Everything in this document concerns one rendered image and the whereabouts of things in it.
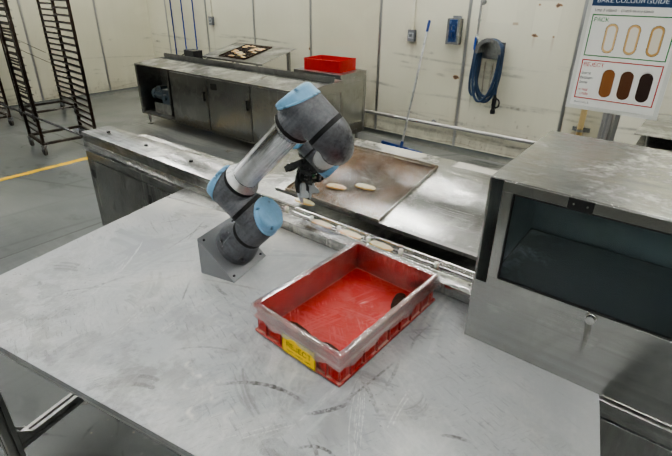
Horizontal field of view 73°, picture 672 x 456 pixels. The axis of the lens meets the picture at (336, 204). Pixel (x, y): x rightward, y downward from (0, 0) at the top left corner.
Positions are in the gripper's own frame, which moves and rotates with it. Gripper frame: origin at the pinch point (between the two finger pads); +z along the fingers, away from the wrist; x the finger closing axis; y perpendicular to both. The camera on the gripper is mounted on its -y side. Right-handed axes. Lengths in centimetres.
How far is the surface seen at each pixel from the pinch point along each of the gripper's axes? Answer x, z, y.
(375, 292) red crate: -22, 11, 50
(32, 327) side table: -97, 12, -18
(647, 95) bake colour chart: 81, -43, 100
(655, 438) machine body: -22, 17, 128
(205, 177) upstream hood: -8, 2, -53
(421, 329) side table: -28, 12, 70
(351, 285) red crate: -23.7, 11.2, 41.4
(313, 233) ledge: -9.0, 8.1, 12.5
